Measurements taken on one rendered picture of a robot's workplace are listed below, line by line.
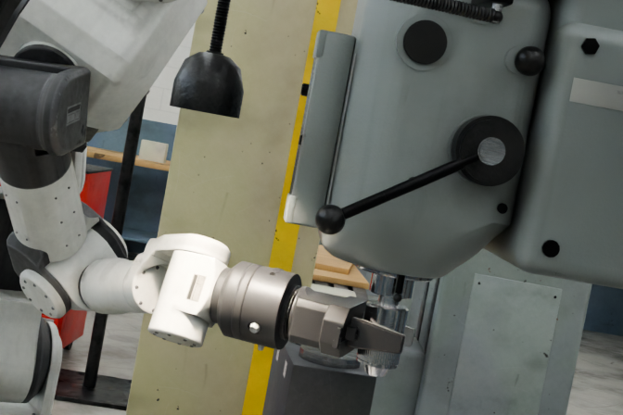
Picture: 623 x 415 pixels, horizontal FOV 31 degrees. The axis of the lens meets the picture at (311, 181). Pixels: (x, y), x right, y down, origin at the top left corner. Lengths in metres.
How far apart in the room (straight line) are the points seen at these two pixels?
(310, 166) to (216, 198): 1.75
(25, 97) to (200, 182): 1.68
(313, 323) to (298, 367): 0.34
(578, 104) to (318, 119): 0.27
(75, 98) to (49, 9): 0.12
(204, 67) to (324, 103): 0.15
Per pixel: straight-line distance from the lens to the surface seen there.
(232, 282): 1.26
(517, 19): 1.17
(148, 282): 1.38
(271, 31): 2.95
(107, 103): 1.42
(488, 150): 1.12
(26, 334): 1.75
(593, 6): 1.18
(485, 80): 1.16
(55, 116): 1.29
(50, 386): 1.80
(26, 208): 1.41
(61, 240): 1.46
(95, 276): 1.45
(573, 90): 1.16
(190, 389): 3.04
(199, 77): 1.13
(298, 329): 1.24
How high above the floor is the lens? 1.45
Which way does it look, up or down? 3 degrees down
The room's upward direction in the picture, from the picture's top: 10 degrees clockwise
